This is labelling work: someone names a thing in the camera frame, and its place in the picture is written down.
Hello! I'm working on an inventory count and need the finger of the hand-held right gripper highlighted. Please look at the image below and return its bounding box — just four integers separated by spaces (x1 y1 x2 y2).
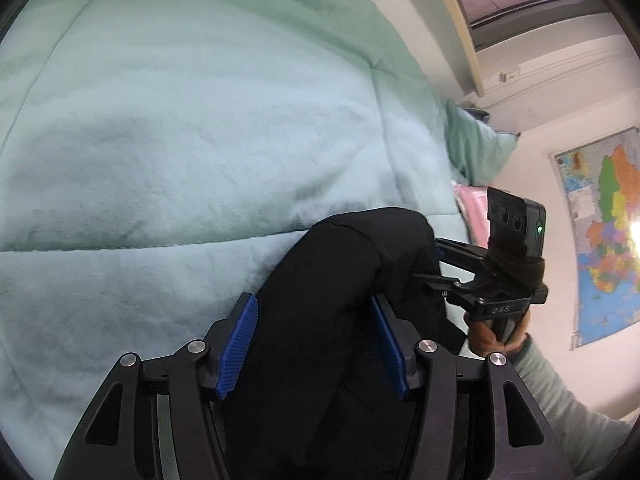
412 272 471 302
434 237 490 272

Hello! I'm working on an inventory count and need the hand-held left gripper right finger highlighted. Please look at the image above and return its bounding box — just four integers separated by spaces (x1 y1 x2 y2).
370 294 574 480

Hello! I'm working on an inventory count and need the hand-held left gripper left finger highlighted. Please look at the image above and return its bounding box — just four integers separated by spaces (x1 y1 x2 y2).
52 292 260 480

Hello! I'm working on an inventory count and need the black hooded jacket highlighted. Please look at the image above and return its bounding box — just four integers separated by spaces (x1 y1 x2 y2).
220 206 472 480

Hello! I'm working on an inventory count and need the person's right hand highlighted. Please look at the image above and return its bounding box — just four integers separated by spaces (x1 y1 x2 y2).
464 309 532 359

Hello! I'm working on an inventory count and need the pink pillow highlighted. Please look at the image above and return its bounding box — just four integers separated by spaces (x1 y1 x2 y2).
451 184 494 250

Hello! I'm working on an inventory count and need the mint green pillow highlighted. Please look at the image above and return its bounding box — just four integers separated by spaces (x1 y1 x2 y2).
444 99 522 187

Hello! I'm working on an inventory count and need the mint green quilted comforter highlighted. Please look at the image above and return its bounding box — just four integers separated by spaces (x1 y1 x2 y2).
0 0 472 480

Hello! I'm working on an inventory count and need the pale window sill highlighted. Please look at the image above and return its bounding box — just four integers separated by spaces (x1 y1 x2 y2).
417 0 490 99

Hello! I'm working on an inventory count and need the colourful wall map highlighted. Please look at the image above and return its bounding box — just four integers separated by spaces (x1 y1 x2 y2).
550 127 640 352

